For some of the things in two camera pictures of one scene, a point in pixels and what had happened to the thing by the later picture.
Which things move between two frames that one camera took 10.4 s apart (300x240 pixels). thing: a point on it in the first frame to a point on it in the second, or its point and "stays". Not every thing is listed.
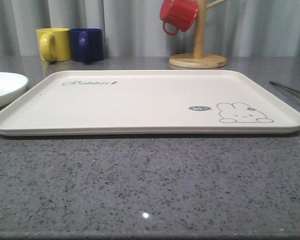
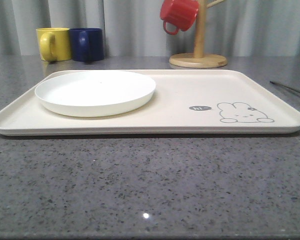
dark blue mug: (87, 44) stays
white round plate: (5, 87) to (97, 93)
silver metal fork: (291, 89) stays
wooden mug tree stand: (198, 60) stays
